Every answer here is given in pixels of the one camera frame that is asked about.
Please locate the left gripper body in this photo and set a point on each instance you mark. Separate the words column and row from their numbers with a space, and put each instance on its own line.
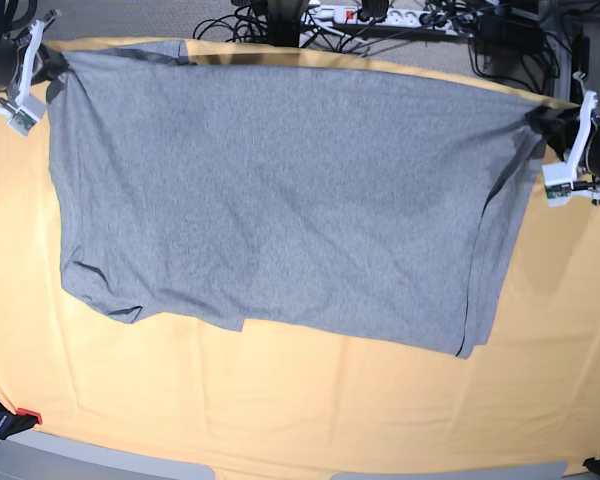
column 584, row 157

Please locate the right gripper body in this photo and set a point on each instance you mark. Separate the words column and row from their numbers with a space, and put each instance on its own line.
column 20, row 39

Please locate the grey t-shirt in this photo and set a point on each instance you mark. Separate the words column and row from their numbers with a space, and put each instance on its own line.
column 357, row 202

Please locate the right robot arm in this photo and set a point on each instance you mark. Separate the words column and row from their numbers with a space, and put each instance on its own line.
column 24, row 62

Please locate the black upright box right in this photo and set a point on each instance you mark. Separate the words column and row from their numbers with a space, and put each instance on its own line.
column 580, row 49

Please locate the black power adapter brick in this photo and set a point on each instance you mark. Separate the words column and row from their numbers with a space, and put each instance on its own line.
column 515, row 33

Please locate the white power strip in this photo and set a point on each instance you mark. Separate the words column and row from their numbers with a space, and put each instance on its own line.
column 397, row 22

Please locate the blue clamp with red tip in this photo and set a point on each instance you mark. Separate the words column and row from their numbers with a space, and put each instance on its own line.
column 12, row 423

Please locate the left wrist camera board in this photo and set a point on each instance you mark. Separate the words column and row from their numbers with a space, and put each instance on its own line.
column 558, row 182

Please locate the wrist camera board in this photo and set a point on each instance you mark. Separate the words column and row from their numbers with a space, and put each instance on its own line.
column 558, row 182
column 26, row 115

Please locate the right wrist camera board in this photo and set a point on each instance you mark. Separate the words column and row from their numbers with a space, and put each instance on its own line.
column 26, row 115

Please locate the black central post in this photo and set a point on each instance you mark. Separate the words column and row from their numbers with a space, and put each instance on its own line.
column 284, row 22

